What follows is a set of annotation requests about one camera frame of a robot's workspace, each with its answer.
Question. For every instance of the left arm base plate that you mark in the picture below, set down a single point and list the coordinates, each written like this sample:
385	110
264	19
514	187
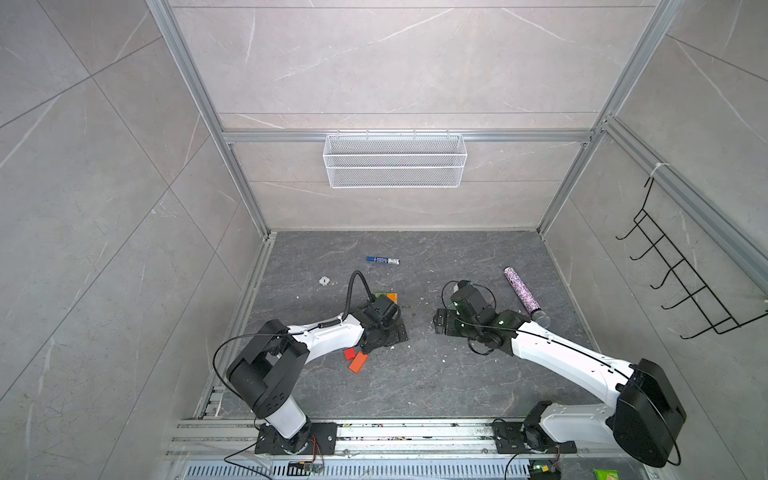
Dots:
318	438

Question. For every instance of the green packet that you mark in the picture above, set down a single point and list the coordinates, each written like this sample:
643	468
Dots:
601	474

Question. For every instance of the black wire hook rack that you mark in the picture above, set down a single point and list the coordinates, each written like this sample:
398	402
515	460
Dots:
695	289

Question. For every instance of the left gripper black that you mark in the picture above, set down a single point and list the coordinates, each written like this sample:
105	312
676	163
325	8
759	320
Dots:
398	335

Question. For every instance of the blue marker pen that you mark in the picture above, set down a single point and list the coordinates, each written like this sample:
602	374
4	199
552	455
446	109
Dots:
384	260

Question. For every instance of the white wire mesh basket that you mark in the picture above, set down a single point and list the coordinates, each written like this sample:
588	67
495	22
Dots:
394	160

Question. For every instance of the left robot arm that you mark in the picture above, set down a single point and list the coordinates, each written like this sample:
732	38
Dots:
264	374

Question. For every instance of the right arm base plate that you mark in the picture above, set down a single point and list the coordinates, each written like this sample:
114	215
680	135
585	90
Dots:
517	438

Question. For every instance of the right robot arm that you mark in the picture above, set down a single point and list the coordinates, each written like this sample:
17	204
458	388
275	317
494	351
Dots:
637	410

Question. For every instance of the white perforated cable tray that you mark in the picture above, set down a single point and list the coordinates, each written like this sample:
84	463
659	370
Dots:
491	468

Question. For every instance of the orange rectangular block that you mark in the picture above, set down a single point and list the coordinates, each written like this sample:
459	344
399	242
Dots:
358	362

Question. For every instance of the aluminium mounting rail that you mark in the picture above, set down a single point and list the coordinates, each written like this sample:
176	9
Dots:
375	439

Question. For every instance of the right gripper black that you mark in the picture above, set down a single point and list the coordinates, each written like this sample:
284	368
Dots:
446	316

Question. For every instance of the glitter purple tube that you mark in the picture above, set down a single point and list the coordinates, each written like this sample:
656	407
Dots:
532	307

